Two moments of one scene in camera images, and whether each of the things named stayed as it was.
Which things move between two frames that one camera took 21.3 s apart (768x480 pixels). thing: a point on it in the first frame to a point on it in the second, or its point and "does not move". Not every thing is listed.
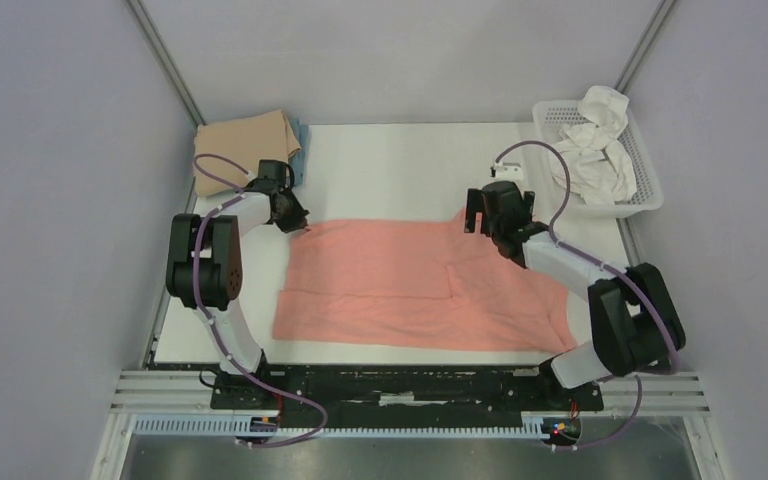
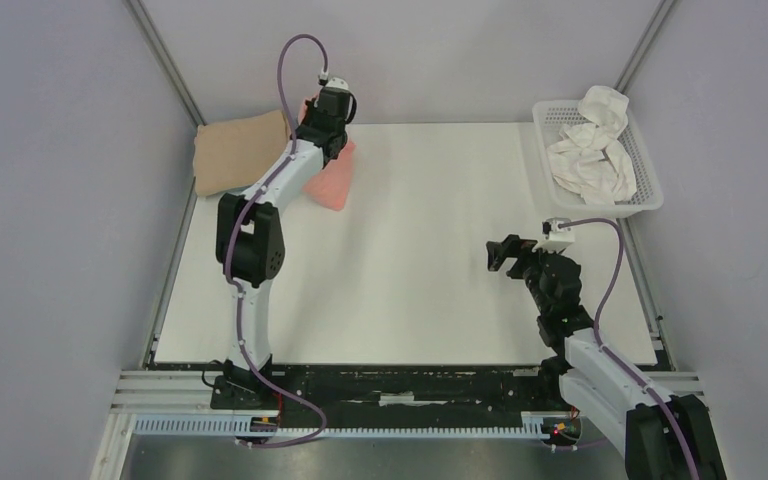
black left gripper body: (292, 214) to (308, 118)
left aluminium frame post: (163, 63) does not move
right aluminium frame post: (640, 55) does not move
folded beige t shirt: (246, 141) does not move
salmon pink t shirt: (425, 283) to (328, 185)
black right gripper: (477, 211) to (519, 259)
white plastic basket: (548, 120) does not move
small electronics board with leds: (563, 431) does not move
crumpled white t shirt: (601, 171) does not move
